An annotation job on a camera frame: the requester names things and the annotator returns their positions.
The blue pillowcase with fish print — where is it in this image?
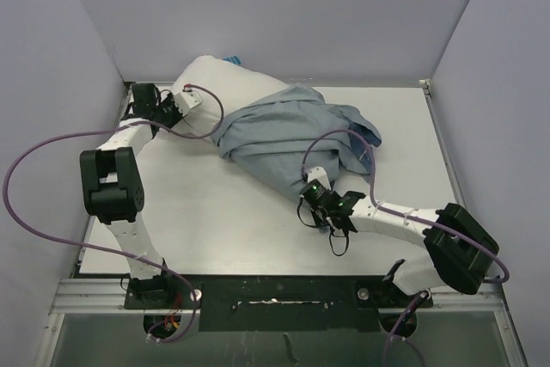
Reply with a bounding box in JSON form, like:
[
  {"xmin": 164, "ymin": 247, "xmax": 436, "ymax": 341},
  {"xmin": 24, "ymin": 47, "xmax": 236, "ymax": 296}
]
[{"xmin": 211, "ymin": 85, "xmax": 382, "ymax": 202}]

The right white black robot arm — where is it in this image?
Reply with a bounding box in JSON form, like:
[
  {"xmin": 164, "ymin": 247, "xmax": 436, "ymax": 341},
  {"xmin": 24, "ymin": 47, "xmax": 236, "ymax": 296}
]
[{"xmin": 299, "ymin": 180, "xmax": 499, "ymax": 306}]

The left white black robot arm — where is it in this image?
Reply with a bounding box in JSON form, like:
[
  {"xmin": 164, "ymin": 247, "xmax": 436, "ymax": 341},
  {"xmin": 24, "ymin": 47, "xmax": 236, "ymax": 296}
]
[{"xmin": 79, "ymin": 83, "xmax": 182, "ymax": 308}]

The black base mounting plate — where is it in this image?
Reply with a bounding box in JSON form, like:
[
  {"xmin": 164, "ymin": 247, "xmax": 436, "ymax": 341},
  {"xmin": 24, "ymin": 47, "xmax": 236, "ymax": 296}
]
[{"xmin": 124, "ymin": 276, "xmax": 412, "ymax": 333}]

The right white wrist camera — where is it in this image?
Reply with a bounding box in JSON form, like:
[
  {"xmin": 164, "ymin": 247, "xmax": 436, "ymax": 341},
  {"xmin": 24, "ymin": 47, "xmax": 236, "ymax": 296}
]
[{"xmin": 305, "ymin": 166, "xmax": 333, "ymax": 189}]

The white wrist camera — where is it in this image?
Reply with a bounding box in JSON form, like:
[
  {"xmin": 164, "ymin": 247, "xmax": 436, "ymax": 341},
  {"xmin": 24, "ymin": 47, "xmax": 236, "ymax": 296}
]
[
  {"xmin": 171, "ymin": 87, "xmax": 203, "ymax": 117},
  {"xmin": 305, "ymin": 166, "xmax": 333, "ymax": 189}
]

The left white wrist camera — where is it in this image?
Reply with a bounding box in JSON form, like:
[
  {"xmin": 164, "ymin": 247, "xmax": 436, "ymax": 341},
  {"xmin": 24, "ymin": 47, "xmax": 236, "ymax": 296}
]
[{"xmin": 171, "ymin": 87, "xmax": 203, "ymax": 117}]

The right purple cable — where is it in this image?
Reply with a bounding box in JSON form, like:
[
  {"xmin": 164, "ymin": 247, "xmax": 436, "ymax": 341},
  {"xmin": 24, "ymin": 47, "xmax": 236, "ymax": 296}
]
[{"xmin": 300, "ymin": 128, "xmax": 511, "ymax": 367}]

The purple cable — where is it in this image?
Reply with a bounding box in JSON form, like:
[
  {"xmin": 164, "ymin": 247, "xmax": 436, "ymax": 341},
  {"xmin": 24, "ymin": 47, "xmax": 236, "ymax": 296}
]
[
  {"xmin": 2, "ymin": 83, "xmax": 225, "ymax": 345},
  {"xmin": 300, "ymin": 128, "xmax": 511, "ymax": 367}
]

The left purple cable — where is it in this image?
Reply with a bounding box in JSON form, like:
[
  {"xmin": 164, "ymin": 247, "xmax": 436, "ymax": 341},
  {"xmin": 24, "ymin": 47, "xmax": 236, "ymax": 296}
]
[{"xmin": 2, "ymin": 83, "xmax": 225, "ymax": 345}]

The aluminium frame rail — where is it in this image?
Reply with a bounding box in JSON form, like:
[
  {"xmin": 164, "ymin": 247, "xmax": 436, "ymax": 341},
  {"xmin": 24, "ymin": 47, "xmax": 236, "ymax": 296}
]
[{"xmin": 50, "ymin": 276, "xmax": 506, "ymax": 315}]

